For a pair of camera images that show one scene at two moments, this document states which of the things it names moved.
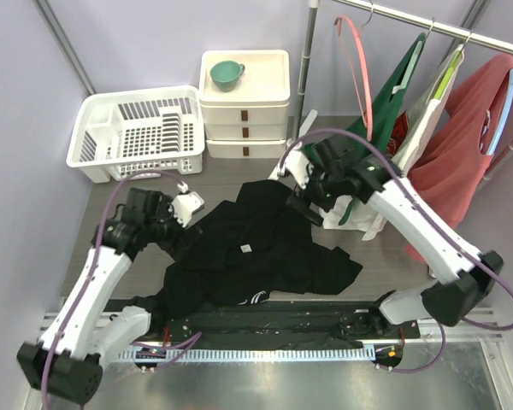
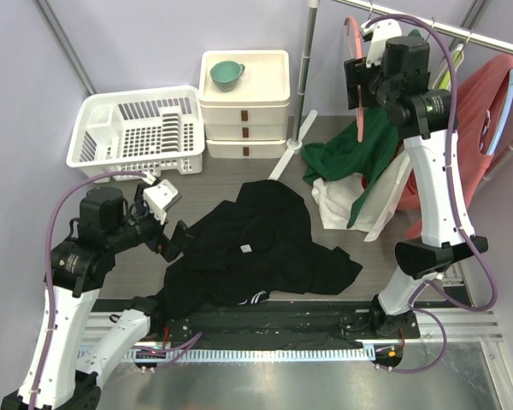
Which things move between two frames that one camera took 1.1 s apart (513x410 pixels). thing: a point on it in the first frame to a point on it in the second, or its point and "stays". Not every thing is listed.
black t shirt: (250, 247) stays
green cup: (226, 74) stays
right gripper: (299, 202) to (357, 73)
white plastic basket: (120, 133) stays
